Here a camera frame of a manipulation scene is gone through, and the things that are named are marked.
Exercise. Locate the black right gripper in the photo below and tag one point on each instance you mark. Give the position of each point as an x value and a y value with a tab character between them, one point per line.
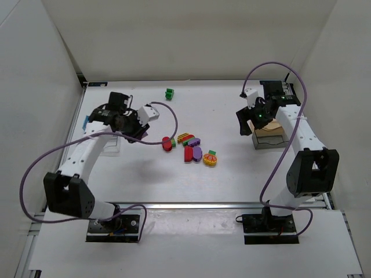
247	121

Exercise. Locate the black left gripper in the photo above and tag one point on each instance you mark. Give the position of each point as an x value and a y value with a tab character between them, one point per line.
137	131

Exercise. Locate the red rounded lego brick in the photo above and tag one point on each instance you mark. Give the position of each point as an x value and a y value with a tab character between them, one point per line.
167	144

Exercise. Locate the green stepped lego block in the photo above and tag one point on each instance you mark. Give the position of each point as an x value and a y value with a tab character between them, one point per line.
169	93

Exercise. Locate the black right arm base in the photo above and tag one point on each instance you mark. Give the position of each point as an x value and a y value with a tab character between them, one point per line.
265	229

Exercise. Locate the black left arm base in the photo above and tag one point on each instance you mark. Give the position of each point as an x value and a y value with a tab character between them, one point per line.
123	229

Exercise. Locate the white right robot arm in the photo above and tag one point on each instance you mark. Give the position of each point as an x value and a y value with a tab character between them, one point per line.
314	166

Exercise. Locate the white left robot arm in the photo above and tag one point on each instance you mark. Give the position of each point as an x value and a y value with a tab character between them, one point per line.
67	190

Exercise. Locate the clear plastic container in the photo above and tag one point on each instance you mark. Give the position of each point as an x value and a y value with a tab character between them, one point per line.
112	147

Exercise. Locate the orange translucent container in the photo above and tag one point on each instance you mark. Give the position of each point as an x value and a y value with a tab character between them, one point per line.
272	129

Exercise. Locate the blue plastic container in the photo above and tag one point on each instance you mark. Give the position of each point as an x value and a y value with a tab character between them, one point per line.
86	120

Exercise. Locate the grey translucent container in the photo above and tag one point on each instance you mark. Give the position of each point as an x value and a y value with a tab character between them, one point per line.
269	142

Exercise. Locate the yellow black striped lego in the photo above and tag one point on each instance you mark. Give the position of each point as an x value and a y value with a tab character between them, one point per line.
180	137

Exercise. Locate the purple flat lego plate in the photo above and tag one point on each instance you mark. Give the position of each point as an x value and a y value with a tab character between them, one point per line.
194	142

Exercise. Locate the yellow orange printed lego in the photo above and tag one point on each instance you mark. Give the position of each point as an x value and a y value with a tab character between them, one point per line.
209	159

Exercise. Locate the blue label sticker left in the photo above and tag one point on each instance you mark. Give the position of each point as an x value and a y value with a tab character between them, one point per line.
97	84

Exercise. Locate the red green rounded lego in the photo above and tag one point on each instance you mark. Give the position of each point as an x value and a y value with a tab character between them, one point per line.
188	140

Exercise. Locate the purple half-round lego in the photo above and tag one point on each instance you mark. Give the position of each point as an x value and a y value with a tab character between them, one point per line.
197	154

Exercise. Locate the red half-round lego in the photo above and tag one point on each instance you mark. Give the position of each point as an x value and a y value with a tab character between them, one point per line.
188	154

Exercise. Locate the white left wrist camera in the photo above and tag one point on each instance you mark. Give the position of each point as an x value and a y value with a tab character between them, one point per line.
146	114

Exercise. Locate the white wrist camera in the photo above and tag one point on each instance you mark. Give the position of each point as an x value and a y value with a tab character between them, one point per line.
146	114
251	96

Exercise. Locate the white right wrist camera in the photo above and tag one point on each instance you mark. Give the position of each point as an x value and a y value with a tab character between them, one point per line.
251	96

